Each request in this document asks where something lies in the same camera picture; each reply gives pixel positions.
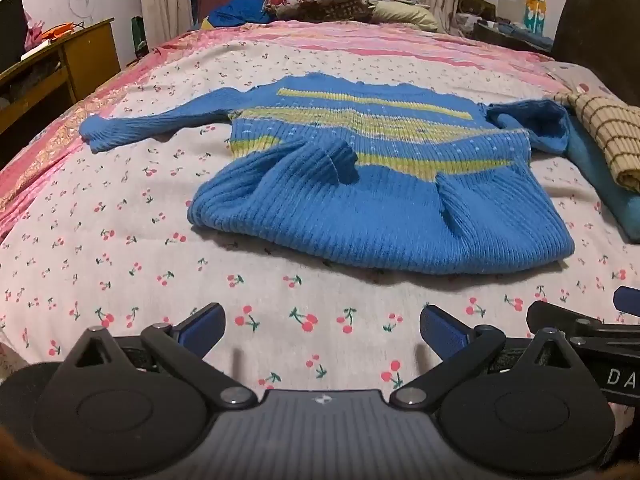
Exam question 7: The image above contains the dark wooden headboard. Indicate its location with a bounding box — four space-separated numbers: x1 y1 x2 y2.
550 0 640 78

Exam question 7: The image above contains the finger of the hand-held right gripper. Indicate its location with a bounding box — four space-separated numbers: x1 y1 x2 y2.
527 301 640 358
613 286 640 317

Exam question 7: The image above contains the orange tool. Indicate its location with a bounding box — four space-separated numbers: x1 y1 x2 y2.
39 22 87 42

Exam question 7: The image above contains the blue striped knit sweater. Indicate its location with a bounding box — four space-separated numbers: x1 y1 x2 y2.
79 72 576 276

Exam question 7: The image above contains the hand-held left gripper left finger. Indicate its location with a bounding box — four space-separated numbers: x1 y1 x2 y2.
50 302 258 409

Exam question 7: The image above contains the pink patterned bedsheet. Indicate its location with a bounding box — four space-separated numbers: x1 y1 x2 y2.
0 20 568 241

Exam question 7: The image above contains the pink cloth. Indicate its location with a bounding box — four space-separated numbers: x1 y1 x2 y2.
22 12 47 52

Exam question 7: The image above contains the folded teal cloth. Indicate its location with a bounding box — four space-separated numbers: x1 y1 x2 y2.
565 112 640 243

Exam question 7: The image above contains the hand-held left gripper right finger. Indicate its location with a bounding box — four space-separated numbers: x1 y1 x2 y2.
389 305 601 411

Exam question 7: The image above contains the dark nightstand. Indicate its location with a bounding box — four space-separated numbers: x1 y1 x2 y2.
457 0 556 53

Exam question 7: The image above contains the wooden desk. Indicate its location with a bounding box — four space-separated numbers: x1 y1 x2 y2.
0 17 122 163

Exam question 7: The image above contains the cherry print bedsheet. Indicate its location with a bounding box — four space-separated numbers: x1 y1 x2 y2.
0 40 640 431

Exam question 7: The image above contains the crumpled blue cloth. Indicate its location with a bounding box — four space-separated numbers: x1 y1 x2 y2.
200 0 277 31

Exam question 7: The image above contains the pale green pillow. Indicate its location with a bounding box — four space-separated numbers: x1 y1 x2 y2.
370 0 441 32

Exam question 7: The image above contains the brown checked blanket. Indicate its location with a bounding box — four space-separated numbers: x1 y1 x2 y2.
285 0 377 24

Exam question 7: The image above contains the folded beige checked cloth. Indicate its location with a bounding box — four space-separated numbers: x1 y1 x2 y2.
552 91 640 192

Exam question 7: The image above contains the black monitor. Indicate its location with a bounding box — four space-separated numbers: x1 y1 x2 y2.
0 0 27 77

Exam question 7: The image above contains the polka dot pillow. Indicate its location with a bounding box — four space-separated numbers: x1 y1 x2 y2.
537 60 640 108

